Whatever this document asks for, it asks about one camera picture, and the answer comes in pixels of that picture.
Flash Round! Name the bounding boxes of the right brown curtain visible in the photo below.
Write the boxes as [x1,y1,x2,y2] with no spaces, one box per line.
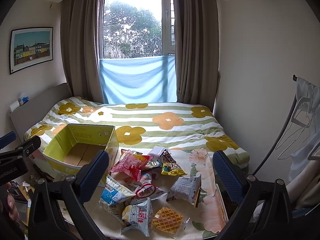
[173,0,219,110]

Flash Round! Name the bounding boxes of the yellow dark snack bag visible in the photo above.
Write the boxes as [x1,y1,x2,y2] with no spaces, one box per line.
[161,150,186,176]

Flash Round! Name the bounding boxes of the yellow-green cardboard box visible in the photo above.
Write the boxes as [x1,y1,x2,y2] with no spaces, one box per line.
[43,124,119,187]

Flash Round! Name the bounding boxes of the white small snack packet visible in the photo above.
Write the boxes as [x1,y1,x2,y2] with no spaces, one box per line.
[148,146,167,160]

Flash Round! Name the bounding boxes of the blue white shrimp chips bag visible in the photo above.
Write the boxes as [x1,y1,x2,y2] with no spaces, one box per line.
[99,175,135,219]

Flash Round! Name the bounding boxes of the white rice cracker bag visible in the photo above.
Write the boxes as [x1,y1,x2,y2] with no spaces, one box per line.
[121,197,153,237]

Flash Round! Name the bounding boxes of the light blue hanging cloth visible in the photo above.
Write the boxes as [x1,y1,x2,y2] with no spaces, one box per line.
[99,55,177,105]

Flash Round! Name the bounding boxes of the grey white snack packet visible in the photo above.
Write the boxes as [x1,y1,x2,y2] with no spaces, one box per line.
[166,174,202,207]

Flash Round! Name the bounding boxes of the items on headboard shelf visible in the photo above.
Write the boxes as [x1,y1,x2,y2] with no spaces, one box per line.
[9,93,29,113]

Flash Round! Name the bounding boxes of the left brown curtain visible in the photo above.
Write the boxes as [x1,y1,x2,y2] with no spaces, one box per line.
[60,0,104,102]

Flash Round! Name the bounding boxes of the grey headboard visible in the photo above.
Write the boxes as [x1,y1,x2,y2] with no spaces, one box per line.
[9,83,72,142]

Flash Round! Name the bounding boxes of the framed houses picture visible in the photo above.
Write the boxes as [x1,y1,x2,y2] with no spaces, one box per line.
[9,27,54,75]

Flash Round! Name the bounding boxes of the brown curtain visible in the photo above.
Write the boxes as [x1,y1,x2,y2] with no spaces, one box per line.
[60,0,104,102]
[173,0,219,110]

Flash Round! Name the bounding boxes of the clothes rack with hangers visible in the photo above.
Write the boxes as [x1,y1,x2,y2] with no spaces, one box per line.
[253,75,319,181]

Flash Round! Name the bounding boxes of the waffle in clear wrapper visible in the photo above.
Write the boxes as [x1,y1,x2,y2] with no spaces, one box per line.
[151,207,189,235]

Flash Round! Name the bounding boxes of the pink white snack bag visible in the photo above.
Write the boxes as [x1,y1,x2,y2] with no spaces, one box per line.
[111,151,152,181]

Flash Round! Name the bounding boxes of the person's left hand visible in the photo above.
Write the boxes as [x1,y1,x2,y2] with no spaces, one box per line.
[6,183,20,222]

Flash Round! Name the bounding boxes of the floral striped green quilt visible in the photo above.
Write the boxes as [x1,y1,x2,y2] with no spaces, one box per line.
[23,96,250,168]

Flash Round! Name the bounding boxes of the red white shrimp flakes bag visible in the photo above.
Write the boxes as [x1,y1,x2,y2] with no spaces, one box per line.
[130,172,168,205]

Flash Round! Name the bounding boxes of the window with white frame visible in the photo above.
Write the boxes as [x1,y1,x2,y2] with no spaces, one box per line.
[99,0,175,59]

